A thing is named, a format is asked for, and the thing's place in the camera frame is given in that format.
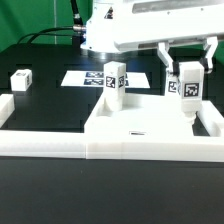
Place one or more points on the white U-shaped obstacle fence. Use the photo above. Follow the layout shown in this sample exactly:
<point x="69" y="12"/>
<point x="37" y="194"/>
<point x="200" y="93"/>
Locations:
<point x="206" y="144"/>

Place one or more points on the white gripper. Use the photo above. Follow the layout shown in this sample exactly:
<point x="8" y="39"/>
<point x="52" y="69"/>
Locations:
<point x="144" y="23"/>

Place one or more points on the white sheet with markers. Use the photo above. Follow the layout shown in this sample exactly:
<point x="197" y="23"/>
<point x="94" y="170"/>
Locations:
<point x="76" y="78"/>

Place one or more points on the white square table top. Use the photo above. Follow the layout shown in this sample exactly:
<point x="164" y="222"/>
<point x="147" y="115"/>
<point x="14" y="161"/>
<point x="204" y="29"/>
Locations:
<point x="141" y="114"/>

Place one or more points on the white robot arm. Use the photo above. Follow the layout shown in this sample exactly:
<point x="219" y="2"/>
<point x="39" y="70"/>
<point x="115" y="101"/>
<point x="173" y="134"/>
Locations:
<point x="99" y="32"/>

